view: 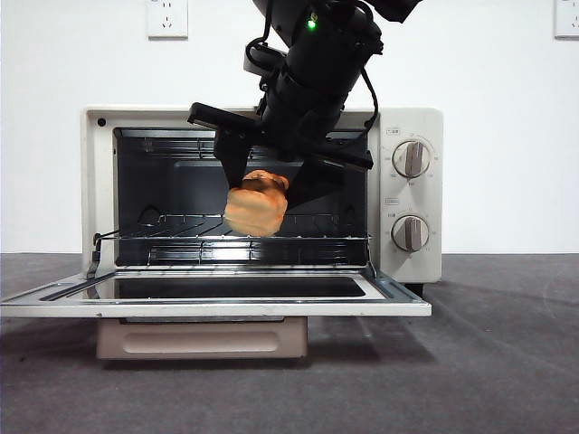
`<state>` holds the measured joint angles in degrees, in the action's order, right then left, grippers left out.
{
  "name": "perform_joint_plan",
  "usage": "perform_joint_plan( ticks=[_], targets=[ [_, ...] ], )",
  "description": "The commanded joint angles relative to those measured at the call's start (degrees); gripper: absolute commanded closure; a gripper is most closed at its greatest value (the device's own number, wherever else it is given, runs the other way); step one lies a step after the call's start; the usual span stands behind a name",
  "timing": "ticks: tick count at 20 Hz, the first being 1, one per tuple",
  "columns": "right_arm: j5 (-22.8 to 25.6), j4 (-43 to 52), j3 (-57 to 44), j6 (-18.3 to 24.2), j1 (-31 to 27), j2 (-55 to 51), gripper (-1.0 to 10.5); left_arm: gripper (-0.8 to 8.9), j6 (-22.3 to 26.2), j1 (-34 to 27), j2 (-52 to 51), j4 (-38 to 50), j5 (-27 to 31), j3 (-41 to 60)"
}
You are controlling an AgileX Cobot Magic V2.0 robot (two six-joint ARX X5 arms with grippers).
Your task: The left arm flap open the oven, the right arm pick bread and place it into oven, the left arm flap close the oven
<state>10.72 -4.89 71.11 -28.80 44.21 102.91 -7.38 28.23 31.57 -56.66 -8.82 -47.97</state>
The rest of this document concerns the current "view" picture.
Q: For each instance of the dark grey table cloth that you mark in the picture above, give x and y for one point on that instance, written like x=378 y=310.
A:
x=452 y=384

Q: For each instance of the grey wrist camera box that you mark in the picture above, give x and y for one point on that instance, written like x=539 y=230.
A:
x=254 y=56

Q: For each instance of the white wall socket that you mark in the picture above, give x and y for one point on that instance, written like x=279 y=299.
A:
x=167 y=20
x=567 y=18

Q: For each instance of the white Toshiba toaster oven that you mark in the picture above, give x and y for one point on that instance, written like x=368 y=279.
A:
x=407 y=122

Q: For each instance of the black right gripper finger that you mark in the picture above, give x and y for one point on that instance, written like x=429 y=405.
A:
x=231 y=156
x=316 y=181

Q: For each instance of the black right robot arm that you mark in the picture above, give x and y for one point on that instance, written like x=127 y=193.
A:
x=325 y=68

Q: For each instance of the beige oven timer knob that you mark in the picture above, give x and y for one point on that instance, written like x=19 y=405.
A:
x=410 y=233

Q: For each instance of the golden brown bread roll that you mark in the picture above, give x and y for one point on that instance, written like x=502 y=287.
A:
x=255 y=208

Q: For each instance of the beige oven temperature knob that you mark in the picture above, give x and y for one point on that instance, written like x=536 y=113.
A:
x=410 y=159

